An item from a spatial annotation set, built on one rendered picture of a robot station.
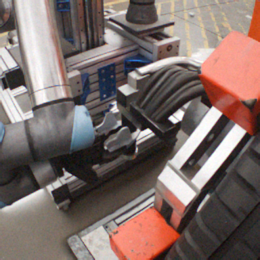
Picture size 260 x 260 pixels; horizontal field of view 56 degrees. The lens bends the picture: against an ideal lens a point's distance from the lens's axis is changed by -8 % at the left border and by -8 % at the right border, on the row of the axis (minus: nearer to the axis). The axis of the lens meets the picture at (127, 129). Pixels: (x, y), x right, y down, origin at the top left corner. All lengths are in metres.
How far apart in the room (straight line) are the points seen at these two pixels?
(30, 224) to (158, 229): 1.12
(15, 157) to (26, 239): 1.04
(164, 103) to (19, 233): 1.20
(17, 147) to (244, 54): 0.34
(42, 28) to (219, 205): 0.38
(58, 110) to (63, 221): 1.06
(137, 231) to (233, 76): 0.27
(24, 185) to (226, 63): 0.40
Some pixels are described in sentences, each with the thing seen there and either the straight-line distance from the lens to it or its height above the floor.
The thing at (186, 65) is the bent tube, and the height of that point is 1.00.
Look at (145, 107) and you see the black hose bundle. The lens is 0.45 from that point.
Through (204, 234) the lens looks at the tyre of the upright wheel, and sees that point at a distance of 0.31.
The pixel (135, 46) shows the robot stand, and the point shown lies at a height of 0.73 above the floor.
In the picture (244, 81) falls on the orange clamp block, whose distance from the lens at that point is 0.27.
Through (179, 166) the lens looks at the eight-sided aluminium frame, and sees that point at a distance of 0.36.
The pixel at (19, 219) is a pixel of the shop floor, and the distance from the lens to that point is 1.52.
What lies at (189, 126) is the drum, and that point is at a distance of 0.61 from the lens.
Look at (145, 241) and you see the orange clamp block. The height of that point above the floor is 0.88.
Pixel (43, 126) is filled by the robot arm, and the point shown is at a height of 0.99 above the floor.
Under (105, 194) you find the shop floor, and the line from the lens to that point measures 1.49.
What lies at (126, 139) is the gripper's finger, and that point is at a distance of 0.58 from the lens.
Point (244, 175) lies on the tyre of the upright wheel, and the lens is 0.28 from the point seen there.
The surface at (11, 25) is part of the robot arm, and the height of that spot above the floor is 0.96.
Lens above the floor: 1.27
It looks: 45 degrees down
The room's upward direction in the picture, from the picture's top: straight up
